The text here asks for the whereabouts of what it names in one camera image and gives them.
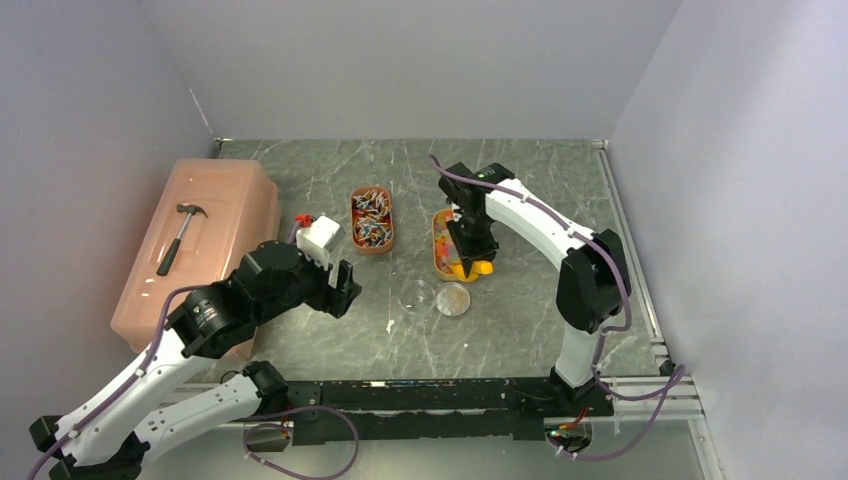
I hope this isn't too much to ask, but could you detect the pink plastic storage box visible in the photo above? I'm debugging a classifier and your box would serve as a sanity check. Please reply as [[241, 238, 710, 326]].
[[110, 159, 281, 353]]

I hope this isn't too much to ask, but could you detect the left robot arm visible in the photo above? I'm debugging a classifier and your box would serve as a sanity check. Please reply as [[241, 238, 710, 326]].
[[30, 241, 361, 479]]

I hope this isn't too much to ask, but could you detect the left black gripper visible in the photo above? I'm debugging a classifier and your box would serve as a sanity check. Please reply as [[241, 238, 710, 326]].
[[255, 242, 361, 325]]

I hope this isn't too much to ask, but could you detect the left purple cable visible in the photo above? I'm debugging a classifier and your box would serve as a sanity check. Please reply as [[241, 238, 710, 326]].
[[242, 400, 362, 480]]

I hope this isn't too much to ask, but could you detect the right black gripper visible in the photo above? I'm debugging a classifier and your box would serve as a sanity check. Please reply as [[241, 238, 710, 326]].
[[446, 212, 499, 275]]

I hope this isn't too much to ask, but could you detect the tray of wrapped candies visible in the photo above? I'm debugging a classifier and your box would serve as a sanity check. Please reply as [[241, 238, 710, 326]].
[[350, 185, 396, 255]]

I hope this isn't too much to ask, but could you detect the aluminium table rail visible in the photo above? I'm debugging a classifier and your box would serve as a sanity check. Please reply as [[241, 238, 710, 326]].
[[592, 140, 724, 479]]

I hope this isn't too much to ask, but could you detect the clear plastic jar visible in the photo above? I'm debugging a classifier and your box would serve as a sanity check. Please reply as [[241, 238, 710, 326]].
[[398, 279, 435, 318]]

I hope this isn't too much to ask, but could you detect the black hammer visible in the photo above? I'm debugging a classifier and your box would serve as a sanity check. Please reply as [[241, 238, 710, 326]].
[[156, 204, 208, 277]]

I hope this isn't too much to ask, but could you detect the black base frame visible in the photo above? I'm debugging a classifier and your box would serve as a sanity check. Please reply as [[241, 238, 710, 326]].
[[245, 360, 611, 452]]

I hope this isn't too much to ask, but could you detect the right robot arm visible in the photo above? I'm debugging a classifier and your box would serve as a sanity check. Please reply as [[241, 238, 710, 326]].
[[430, 157, 633, 415]]

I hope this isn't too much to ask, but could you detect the tray of gummy candies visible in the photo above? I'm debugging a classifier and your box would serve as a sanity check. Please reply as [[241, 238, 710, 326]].
[[432, 208, 463, 282]]

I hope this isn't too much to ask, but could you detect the orange plastic scoop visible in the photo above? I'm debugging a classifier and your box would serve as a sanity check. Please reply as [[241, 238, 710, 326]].
[[450, 260, 494, 283]]

